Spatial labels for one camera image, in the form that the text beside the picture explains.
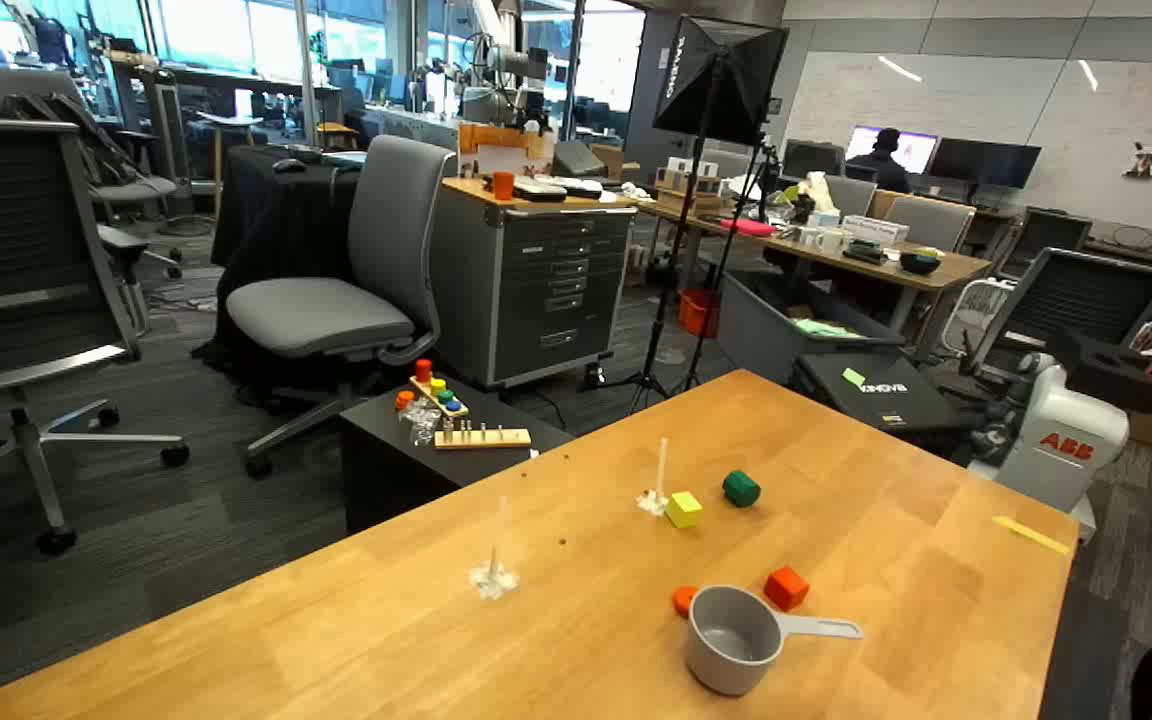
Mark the yellow block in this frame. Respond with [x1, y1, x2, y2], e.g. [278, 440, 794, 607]
[662, 487, 706, 531]

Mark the green block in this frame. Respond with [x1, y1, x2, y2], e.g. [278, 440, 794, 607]
[721, 468, 762, 512]

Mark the red block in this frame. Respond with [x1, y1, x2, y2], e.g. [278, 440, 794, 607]
[760, 565, 813, 618]

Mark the gray measuring cup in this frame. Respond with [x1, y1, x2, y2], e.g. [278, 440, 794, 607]
[684, 582, 868, 699]

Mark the white ABB robot base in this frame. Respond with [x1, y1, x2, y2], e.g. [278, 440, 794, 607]
[993, 358, 1132, 518]

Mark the gray drawer cabinet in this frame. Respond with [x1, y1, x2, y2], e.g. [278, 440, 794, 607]
[429, 178, 641, 398]

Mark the red bucket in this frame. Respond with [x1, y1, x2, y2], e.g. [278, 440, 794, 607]
[675, 286, 723, 340]

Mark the colourful stacking toy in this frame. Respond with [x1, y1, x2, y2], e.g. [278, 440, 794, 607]
[407, 358, 473, 424]

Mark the white plastic pin stand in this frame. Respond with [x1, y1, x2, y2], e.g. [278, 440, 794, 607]
[467, 493, 522, 603]
[634, 436, 675, 520]

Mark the clear bottle orange cap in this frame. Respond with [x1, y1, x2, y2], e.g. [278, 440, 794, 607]
[390, 384, 445, 450]

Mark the small black table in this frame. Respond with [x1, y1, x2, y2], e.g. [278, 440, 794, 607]
[334, 384, 575, 538]

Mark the gray padded office chair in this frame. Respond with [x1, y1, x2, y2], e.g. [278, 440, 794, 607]
[218, 131, 454, 481]

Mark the orange cardboard box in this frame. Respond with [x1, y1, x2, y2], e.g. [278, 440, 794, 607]
[452, 116, 555, 182]

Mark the black softbox light stand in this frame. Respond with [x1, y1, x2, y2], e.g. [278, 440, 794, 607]
[629, 16, 791, 400]

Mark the wooden office desk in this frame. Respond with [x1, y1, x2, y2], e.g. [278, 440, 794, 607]
[634, 191, 993, 337]

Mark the black box green label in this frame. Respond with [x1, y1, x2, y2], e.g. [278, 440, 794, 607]
[787, 349, 968, 444]

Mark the person in dark shirt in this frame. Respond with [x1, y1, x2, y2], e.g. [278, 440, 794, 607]
[844, 124, 917, 191]

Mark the gray desk chair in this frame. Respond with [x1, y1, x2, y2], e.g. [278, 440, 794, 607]
[883, 191, 982, 256]

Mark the lit computer monitor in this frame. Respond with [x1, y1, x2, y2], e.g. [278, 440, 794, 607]
[844, 124, 943, 178]

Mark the gray mesh office chair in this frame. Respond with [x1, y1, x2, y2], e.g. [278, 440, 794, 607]
[0, 63, 191, 287]

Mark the yellow tape strip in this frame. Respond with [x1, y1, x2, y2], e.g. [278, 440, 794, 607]
[993, 512, 1073, 561]

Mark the black mesh office chair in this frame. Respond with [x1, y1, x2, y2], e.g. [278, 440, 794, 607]
[0, 111, 191, 561]
[968, 245, 1152, 392]

